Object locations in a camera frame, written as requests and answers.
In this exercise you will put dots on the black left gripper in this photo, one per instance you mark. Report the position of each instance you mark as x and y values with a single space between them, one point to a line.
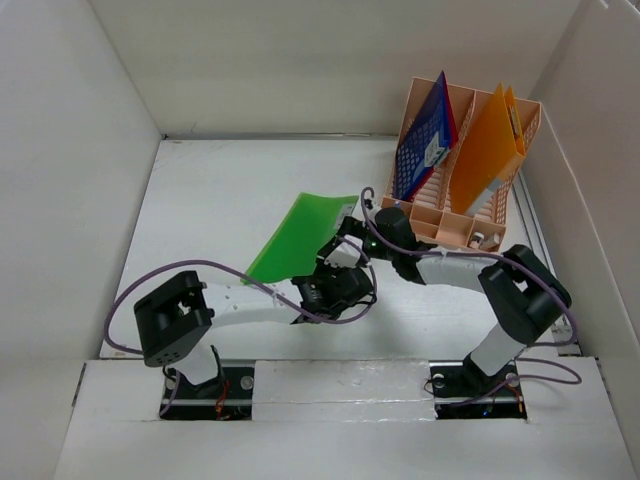
322 268

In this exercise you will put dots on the green folder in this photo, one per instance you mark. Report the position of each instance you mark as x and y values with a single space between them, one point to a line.
311 222

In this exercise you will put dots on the blue folder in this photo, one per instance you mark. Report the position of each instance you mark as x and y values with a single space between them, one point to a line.
425 145

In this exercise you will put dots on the staples box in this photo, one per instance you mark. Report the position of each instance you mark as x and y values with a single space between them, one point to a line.
492 242

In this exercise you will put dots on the red folder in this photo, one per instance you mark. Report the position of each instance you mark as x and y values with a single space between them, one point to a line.
452 127

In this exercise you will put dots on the orange folder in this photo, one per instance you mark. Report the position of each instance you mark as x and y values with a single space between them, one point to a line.
491 151

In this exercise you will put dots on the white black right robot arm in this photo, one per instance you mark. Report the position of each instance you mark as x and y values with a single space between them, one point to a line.
526 298

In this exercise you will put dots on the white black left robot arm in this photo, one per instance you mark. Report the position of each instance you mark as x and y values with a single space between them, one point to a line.
174 318

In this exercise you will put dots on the peach plastic file organizer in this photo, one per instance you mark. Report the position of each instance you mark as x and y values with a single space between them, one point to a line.
458 152

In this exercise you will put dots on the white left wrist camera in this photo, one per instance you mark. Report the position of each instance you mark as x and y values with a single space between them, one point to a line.
344 254

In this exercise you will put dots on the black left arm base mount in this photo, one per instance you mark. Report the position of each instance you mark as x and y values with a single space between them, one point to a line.
228 400

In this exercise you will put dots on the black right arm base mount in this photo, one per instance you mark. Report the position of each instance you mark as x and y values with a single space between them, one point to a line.
455 399

